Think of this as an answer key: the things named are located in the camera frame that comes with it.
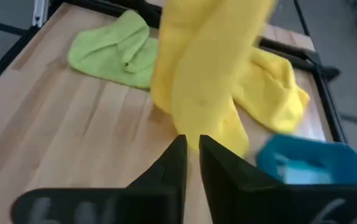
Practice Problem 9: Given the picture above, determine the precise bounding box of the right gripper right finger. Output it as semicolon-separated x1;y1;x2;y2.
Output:
198;134;357;224

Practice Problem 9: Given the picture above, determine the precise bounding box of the teal plastic bin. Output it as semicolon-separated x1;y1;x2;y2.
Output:
256;134;357;186

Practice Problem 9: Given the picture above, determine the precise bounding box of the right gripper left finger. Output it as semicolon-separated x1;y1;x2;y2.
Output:
10;134;188;224

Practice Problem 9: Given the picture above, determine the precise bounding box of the yellow microfiber towel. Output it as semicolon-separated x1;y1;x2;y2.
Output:
149;0;276;158
231;46;310;134

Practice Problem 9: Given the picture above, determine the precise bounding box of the lime green microfiber towel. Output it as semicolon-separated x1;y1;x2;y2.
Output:
67;9;160;90

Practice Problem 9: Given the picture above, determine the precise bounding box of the silver aluminium post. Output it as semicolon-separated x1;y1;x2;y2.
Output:
30;0;49;28

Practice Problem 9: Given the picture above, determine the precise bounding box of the light blue microfiber towel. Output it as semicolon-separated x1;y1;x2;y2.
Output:
274;154;335;185

